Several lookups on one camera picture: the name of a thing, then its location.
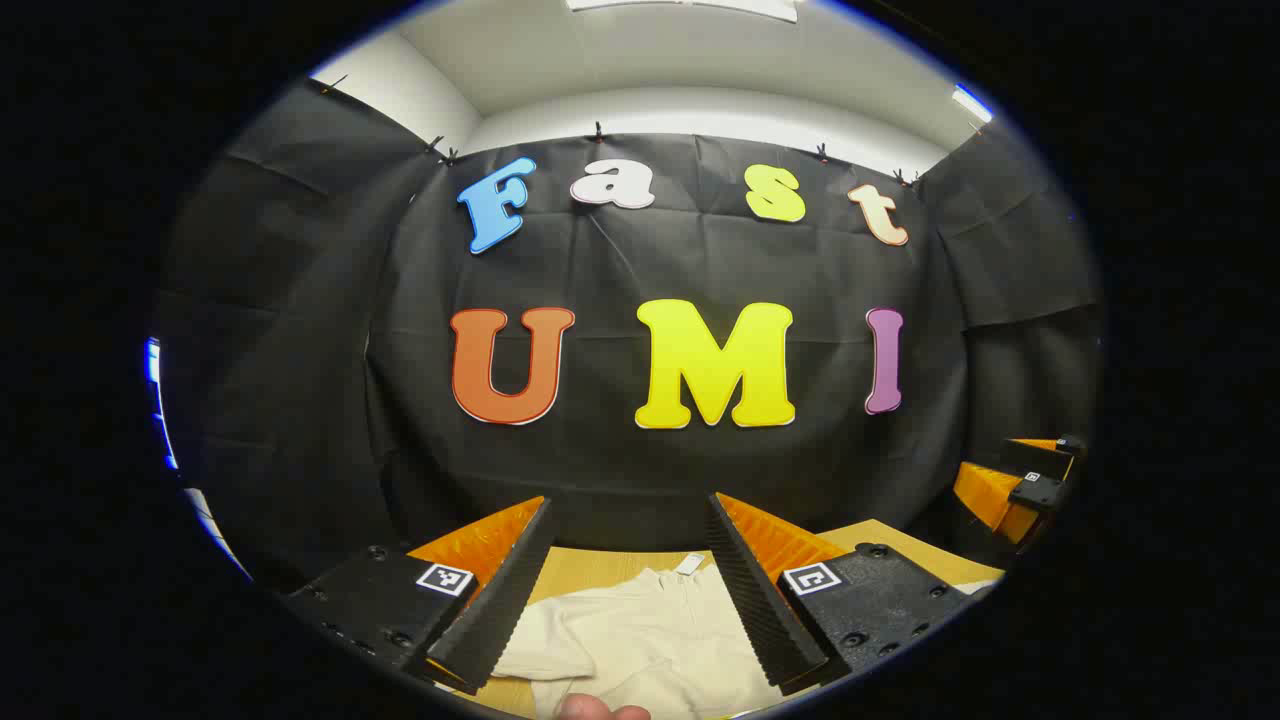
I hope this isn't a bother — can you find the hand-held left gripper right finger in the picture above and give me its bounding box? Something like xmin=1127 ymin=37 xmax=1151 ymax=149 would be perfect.
xmin=706 ymin=492 xmax=974 ymax=699

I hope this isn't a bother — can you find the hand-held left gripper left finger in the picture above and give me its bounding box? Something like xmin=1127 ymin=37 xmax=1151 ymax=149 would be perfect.
xmin=283 ymin=495 xmax=557 ymax=695

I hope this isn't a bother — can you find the cream sweatshirt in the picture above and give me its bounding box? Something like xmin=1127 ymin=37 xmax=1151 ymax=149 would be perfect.
xmin=492 ymin=553 xmax=1003 ymax=720

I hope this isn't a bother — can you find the black backdrop cloth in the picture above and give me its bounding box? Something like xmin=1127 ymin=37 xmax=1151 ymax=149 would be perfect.
xmin=155 ymin=75 xmax=1101 ymax=591

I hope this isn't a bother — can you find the computer monitor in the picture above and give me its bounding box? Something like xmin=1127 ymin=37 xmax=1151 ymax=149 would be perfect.
xmin=143 ymin=336 xmax=181 ymax=471

